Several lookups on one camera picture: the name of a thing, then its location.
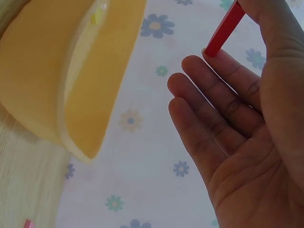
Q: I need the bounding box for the person's right hand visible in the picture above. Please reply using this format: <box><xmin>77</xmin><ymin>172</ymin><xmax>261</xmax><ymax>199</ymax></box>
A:
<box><xmin>167</xmin><ymin>0</ymin><xmax>304</xmax><ymax>228</ymax></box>

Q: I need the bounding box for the red stick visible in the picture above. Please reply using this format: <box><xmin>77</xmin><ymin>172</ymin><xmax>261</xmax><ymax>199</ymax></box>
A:
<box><xmin>203</xmin><ymin>0</ymin><xmax>245</xmax><ymax>57</ymax></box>

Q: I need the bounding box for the small pink piece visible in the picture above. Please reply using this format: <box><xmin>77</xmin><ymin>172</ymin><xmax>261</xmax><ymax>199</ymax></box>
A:
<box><xmin>23</xmin><ymin>218</ymin><xmax>39</xmax><ymax>228</ymax></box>

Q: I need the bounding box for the yellow plastic bowl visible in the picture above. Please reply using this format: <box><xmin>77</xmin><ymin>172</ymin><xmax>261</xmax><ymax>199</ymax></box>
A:
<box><xmin>0</xmin><ymin>0</ymin><xmax>148</xmax><ymax>166</ymax></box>

